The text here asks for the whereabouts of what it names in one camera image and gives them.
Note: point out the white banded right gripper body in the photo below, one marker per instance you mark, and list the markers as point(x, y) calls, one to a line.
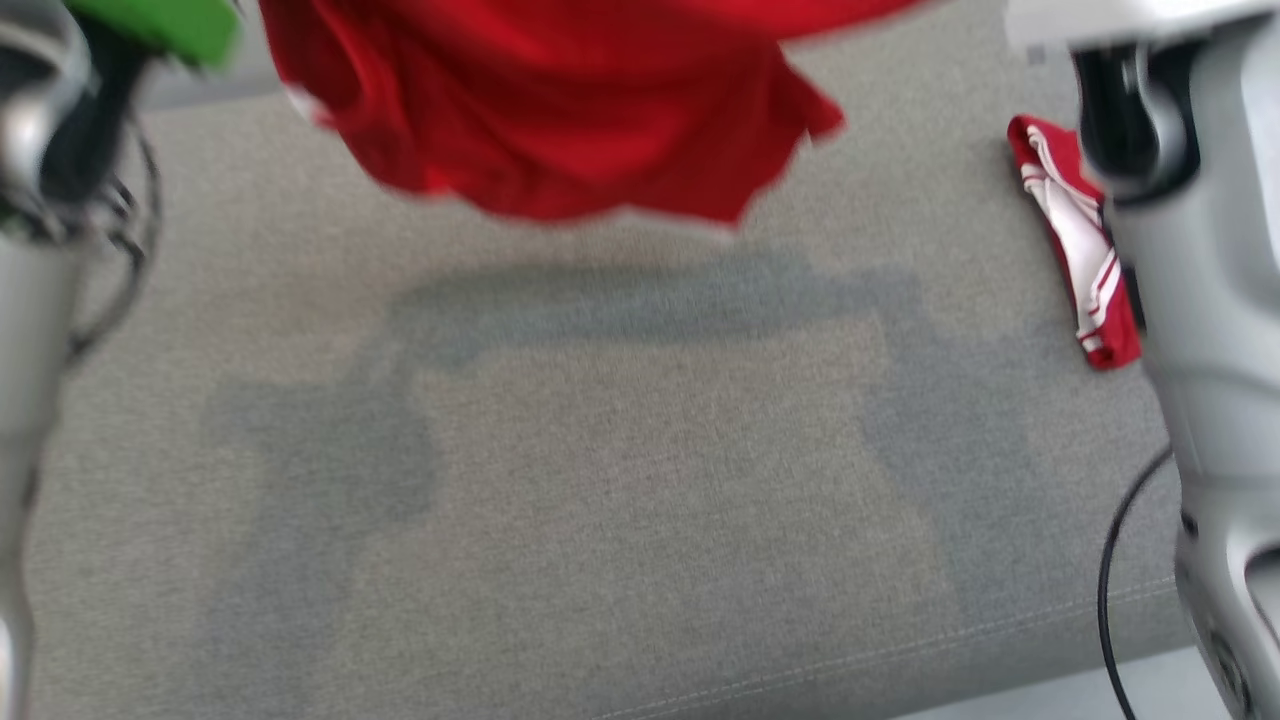
point(1120, 20)

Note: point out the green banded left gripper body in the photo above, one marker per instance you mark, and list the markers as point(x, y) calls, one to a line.
point(165, 28)

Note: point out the red shirt with white trim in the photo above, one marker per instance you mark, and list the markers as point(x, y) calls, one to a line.
point(1080, 240)

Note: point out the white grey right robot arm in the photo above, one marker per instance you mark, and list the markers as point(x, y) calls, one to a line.
point(1220, 330)

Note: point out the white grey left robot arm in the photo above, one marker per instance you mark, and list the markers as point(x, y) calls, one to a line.
point(25, 350)

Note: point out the red shirt with white stripe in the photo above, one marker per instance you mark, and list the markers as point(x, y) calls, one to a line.
point(560, 110)

